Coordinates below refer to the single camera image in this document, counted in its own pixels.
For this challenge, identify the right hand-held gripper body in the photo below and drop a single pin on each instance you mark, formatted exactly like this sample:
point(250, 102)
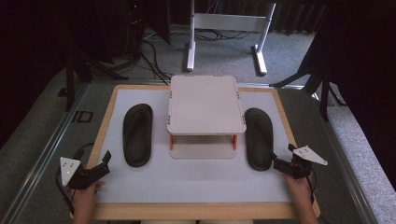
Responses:
point(295, 168)

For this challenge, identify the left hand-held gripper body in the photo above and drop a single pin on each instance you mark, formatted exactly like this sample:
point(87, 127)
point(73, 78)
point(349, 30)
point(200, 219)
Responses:
point(74, 177)

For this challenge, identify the person's right hand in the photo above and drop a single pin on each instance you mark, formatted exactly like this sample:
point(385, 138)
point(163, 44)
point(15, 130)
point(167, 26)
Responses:
point(299, 188)

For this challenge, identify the person's left hand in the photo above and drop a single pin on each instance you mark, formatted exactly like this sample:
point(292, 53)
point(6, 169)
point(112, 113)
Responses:
point(85, 196)

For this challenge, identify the black tripod stand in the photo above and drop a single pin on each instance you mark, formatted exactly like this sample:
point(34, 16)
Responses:
point(317, 84)
point(79, 71)

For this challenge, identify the white two-tier shoe rack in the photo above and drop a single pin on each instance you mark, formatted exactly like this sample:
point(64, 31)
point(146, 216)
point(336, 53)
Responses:
point(205, 105)

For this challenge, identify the dark curtain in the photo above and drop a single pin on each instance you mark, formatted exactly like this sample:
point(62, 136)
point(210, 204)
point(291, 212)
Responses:
point(28, 62)
point(364, 68)

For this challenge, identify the dark computer tower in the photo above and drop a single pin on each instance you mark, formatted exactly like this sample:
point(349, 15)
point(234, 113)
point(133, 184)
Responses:
point(132, 28)

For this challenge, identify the metal floor rail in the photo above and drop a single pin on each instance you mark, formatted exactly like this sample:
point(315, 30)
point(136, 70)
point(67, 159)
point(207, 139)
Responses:
point(43, 155)
point(348, 174)

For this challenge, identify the white metal desk frame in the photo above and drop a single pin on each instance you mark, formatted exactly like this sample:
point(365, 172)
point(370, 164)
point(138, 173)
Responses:
point(229, 22)

